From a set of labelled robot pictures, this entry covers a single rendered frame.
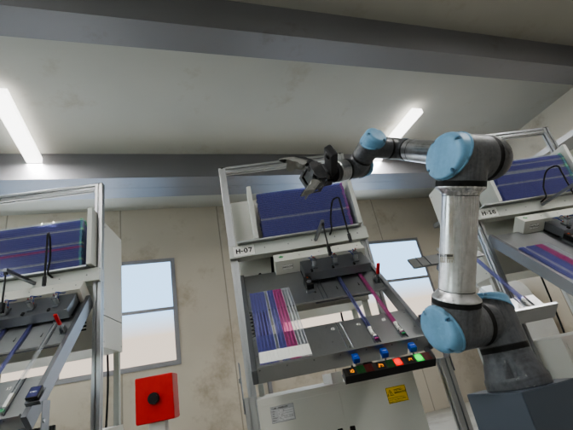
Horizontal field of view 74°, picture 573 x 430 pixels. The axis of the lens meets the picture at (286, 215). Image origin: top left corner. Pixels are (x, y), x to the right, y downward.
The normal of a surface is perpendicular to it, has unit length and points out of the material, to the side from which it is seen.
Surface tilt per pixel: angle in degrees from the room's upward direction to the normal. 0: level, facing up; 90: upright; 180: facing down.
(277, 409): 90
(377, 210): 90
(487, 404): 90
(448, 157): 84
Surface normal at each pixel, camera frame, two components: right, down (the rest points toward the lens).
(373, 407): 0.06, -0.41
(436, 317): -0.91, 0.14
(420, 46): 0.27, -0.44
